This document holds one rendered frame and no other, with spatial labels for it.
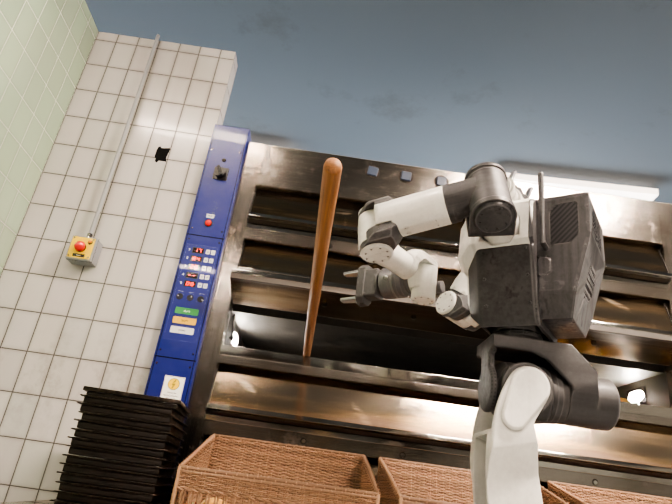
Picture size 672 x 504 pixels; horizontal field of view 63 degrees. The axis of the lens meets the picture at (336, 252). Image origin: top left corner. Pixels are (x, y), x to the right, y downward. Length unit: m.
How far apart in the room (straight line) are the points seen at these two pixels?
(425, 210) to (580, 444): 1.35
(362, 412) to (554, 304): 1.05
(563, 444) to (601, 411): 0.98
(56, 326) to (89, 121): 0.94
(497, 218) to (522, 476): 0.53
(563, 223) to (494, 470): 0.55
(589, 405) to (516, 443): 0.20
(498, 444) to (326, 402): 1.02
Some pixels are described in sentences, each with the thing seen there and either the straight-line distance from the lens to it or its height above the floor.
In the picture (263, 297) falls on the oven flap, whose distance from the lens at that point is 2.17.
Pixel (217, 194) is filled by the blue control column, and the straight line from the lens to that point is 2.38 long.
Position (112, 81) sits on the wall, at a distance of 2.86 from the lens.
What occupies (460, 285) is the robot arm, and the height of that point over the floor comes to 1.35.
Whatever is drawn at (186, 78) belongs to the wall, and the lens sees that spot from 2.80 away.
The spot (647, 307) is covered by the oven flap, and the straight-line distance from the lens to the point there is 2.66.
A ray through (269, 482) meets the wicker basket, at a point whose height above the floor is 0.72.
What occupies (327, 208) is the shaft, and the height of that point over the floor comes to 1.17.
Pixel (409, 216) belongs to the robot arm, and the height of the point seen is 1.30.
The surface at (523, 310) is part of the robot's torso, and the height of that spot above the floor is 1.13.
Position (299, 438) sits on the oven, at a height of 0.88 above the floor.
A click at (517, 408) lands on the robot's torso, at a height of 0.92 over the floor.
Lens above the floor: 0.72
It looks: 24 degrees up
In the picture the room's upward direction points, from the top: 8 degrees clockwise
